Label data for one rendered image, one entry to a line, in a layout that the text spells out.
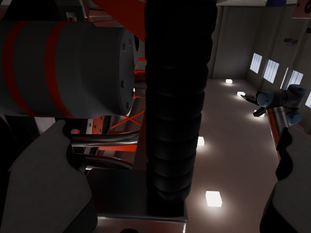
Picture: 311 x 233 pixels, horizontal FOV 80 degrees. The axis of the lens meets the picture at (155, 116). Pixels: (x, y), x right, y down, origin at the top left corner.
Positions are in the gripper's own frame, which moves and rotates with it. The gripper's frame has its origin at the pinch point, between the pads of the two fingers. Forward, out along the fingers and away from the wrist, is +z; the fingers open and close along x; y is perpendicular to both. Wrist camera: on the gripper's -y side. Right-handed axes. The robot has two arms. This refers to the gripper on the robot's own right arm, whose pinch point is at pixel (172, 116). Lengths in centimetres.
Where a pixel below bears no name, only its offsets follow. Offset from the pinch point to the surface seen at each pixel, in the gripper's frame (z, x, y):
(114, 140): 19.2, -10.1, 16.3
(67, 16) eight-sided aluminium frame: 40.3, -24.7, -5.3
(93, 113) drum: 12.2, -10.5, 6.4
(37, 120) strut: 14.5, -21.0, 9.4
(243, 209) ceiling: 406, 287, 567
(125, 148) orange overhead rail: 309, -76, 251
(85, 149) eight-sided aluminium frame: 26.9, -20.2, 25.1
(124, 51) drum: 14.2, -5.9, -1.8
